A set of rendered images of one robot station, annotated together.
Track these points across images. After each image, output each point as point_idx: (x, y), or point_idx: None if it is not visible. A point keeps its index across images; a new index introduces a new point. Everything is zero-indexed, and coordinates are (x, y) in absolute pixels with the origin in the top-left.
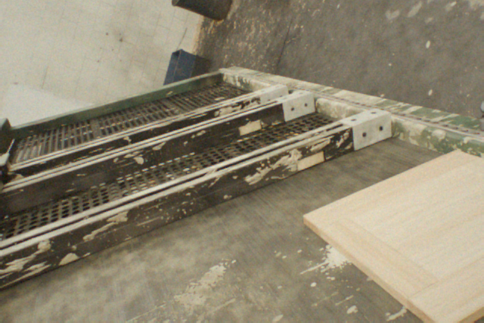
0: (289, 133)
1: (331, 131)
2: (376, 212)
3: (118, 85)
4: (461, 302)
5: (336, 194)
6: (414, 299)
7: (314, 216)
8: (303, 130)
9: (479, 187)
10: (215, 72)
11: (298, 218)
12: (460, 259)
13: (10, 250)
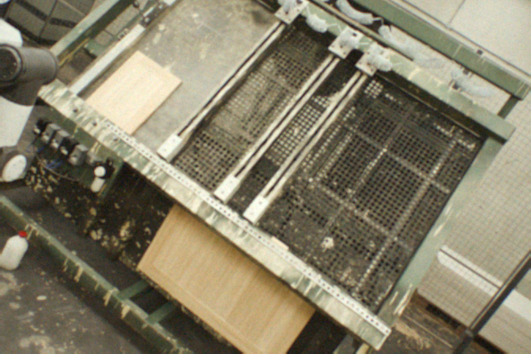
0: (220, 160)
1: (182, 126)
2: (156, 87)
3: None
4: (133, 58)
5: (175, 101)
6: (144, 55)
7: (177, 80)
8: (212, 166)
9: (123, 108)
10: (386, 315)
11: (185, 84)
12: (133, 72)
13: (270, 28)
